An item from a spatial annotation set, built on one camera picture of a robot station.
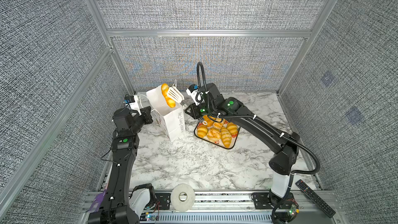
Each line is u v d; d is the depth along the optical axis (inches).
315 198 28.8
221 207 28.8
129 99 24.7
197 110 25.9
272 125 19.5
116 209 15.2
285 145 18.0
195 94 25.7
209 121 26.5
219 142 36.6
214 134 36.4
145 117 26.1
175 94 29.2
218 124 38.1
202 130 37.1
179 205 28.3
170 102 29.9
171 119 29.6
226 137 35.7
